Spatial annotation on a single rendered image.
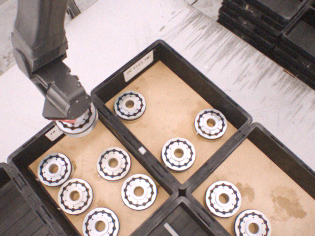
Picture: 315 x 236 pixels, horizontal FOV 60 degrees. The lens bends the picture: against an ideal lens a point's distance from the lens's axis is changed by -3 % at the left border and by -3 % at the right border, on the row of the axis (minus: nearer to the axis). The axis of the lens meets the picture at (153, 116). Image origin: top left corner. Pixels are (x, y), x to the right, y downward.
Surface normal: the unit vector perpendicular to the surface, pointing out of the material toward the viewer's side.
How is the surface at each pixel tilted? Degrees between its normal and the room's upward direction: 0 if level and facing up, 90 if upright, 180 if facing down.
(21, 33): 62
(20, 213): 0
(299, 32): 0
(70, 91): 13
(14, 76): 0
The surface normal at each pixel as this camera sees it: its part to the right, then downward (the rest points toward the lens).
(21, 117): -0.01, -0.39
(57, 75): 0.14, -0.53
